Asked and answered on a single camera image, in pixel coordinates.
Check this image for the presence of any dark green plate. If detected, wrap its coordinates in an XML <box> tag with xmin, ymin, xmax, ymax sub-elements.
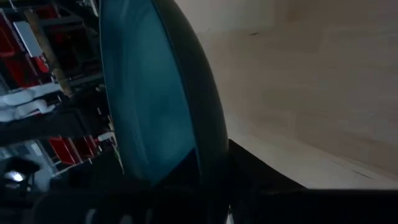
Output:
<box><xmin>98</xmin><ymin>0</ymin><xmax>230</xmax><ymax>187</ymax></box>

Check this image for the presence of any red storage rack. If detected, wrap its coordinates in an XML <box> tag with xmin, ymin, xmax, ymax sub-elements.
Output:
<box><xmin>0</xmin><ymin>4</ymin><xmax>103</xmax><ymax>167</ymax></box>

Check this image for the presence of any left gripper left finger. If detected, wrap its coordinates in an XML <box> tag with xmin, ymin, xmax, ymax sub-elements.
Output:
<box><xmin>93</xmin><ymin>149</ymin><xmax>206</xmax><ymax>224</ymax></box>

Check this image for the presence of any black metal rig frame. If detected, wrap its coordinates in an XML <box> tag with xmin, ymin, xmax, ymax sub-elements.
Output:
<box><xmin>0</xmin><ymin>93</ymin><xmax>110</xmax><ymax>147</ymax></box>

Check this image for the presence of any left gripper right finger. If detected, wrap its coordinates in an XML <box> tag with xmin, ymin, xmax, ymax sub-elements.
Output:
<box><xmin>228</xmin><ymin>139</ymin><xmax>307</xmax><ymax>224</ymax></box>

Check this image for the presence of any wooden post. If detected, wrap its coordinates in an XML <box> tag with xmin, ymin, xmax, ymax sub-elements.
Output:
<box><xmin>24</xmin><ymin>9</ymin><xmax>74</xmax><ymax>98</ymax></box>

